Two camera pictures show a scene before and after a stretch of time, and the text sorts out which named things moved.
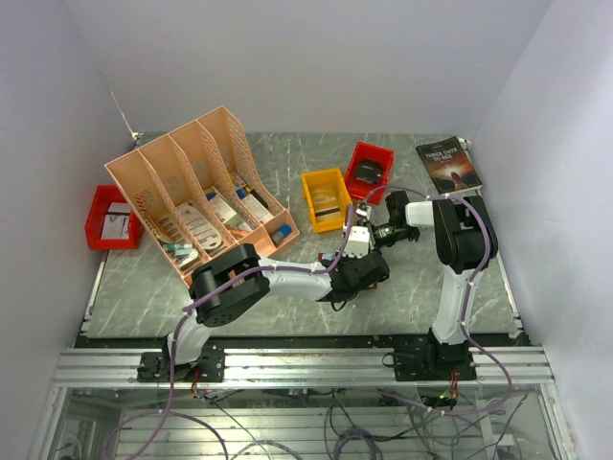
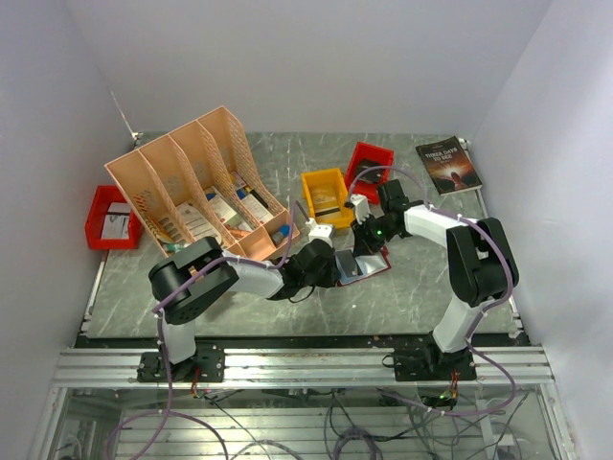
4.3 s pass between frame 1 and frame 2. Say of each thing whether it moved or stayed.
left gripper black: moved
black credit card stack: stayed
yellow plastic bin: stayed
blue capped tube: stayed
